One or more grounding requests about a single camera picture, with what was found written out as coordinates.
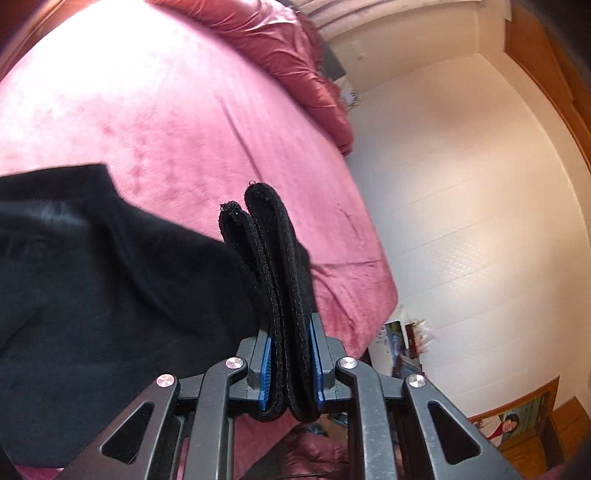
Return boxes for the bedside clutter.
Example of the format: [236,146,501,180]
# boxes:
[374,318,435,379]

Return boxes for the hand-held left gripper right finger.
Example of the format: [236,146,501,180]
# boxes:
[308,314,525,480]

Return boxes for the framed portrait picture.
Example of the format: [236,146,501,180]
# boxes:
[468,376,561,450]

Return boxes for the black embroidered pants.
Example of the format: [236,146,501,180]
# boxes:
[0,163,319,469]

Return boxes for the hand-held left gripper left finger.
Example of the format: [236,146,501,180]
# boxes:
[53,335,274,480]

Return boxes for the crumpled pink duvet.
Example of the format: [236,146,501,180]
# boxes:
[145,0,354,155]

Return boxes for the grey and white headboard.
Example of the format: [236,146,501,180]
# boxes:
[318,41,363,112]

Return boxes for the wooden door frame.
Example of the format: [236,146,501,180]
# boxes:
[505,0,591,167]

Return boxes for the floral beige curtain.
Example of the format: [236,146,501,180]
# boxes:
[288,0,483,42]

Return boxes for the bed with pink sheet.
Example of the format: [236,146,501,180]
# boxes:
[0,0,400,480]

